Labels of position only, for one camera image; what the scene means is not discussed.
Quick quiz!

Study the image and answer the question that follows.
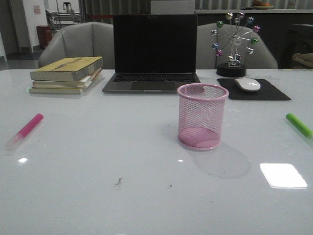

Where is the pink highlighter pen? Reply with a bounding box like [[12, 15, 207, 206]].
[[5, 113, 44, 151]]

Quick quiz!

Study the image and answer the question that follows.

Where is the green highlighter pen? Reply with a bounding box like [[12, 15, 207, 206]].
[[286, 113, 313, 140]]

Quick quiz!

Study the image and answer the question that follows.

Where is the pink mesh pen holder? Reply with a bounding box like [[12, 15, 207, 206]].
[[177, 83, 229, 150]]

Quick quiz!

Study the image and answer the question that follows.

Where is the grey open laptop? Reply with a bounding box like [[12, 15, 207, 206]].
[[102, 14, 199, 94]]

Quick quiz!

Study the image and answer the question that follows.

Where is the middle yellow book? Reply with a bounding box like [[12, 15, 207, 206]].
[[32, 69, 102, 89]]

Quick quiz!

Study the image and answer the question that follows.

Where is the yellow book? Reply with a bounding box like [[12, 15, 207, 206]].
[[30, 56, 103, 82], [32, 69, 102, 89], [28, 79, 96, 94]]

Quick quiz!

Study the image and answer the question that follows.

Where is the top yellow book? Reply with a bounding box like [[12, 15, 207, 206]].
[[30, 56, 103, 82]]

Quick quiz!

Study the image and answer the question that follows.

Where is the right grey chair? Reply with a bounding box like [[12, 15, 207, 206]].
[[196, 23, 278, 70]]

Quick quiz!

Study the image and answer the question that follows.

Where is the grey chair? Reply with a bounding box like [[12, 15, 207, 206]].
[[39, 22, 115, 69], [196, 23, 278, 70]]

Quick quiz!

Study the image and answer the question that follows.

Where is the white computer mouse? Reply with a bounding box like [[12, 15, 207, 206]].
[[234, 77, 261, 92]]

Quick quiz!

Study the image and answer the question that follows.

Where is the left grey chair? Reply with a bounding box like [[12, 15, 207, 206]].
[[39, 22, 115, 69]]

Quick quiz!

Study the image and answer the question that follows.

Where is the ferris wheel desk ornament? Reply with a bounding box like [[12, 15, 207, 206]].
[[211, 11, 261, 78]]

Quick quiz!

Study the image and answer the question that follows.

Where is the black mouse pad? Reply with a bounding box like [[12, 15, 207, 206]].
[[217, 78, 291, 101]]

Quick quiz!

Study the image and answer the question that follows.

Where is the bottom yellow book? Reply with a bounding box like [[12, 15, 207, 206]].
[[28, 79, 96, 94]]

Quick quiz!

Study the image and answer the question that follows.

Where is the red trash bin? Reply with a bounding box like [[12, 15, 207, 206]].
[[36, 25, 52, 49]]

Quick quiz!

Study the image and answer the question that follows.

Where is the fruit bowl on counter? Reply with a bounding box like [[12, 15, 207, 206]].
[[251, 0, 274, 10]]

